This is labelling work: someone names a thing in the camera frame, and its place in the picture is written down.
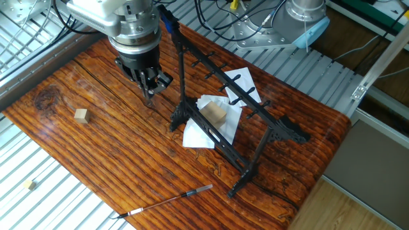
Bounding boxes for large wooden block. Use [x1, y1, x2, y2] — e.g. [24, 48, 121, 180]
[199, 101, 228, 129]

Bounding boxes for single white paper sheet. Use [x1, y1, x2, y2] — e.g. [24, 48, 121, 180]
[223, 66, 262, 108]

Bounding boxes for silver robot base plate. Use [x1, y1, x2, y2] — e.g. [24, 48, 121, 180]
[231, 0, 309, 50]

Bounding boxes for thin metal utensil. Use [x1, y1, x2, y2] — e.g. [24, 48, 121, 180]
[110, 184, 213, 220]

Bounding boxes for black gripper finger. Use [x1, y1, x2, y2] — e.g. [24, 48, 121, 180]
[149, 68, 174, 97]
[129, 68, 151, 98]

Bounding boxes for grey floor cable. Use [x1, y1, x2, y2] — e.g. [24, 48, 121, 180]
[332, 34, 381, 62]

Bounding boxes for wood grain table mat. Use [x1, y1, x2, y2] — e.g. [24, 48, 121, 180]
[1, 19, 351, 230]

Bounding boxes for black ornate pen rack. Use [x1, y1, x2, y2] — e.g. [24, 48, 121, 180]
[158, 4, 311, 199]

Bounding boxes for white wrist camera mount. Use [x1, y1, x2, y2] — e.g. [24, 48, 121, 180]
[66, 0, 128, 38]

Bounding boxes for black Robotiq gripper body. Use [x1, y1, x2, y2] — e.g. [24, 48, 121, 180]
[114, 44, 161, 81]

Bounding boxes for aluminium profile post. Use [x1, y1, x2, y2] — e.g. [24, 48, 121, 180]
[350, 20, 409, 102]

